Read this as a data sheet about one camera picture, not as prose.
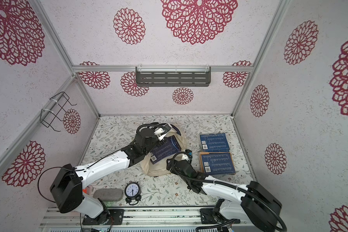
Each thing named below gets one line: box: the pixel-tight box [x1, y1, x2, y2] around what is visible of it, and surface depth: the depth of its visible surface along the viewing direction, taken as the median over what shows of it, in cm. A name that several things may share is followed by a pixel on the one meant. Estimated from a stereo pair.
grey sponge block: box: [92, 188, 124, 202], surface depth 80 cm
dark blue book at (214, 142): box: [199, 132, 231, 153], surface depth 99 cm
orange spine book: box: [199, 151, 205, 174], surface depth 91 cm
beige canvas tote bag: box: [140, 126, 189, 177], surface depth 89 cm
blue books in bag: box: [150, 134, 182, 165], surface depth 97 cm
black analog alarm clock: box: [124, 181, 142, 206], surface depth 81 cm
